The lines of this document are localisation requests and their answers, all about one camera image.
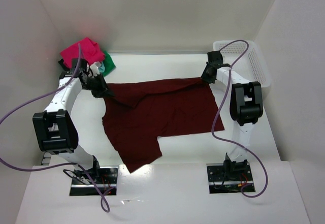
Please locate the black folded t shirt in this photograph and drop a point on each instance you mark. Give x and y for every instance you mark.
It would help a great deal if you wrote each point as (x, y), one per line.
(62, 65)

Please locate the white plastic basket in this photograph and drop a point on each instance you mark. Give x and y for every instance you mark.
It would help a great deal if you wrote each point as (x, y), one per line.
(251, 65)

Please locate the green folded t shirt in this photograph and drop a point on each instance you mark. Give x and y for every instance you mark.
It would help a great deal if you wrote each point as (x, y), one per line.
(108, 63)

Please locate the pink folded t shirt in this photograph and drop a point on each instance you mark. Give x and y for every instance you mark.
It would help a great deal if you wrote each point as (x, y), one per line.
(90, 51)

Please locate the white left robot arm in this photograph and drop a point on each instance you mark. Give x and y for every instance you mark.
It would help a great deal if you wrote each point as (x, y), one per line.
(54, 128)

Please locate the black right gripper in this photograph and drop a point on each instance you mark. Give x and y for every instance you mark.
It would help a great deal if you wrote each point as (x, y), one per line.
(206, 75)

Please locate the dark red t shirt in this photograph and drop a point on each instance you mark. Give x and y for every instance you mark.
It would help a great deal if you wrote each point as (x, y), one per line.
(139, 113)

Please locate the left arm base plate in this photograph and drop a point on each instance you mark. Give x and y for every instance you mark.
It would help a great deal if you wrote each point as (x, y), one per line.
(105, 180)

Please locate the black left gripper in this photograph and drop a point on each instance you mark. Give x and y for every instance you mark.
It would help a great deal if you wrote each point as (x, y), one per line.
(100, 88)

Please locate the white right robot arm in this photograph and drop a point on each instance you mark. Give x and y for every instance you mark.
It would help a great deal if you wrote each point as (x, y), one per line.
(246, 107)

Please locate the light blue folded t shirt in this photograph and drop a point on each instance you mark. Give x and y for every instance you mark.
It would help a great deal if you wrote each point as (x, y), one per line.
(102, 68)

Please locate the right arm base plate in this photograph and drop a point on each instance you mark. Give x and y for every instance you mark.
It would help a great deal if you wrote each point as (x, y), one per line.
(221, 183)

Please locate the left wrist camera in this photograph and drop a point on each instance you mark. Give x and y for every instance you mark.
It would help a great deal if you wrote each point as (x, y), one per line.
(95, 69)

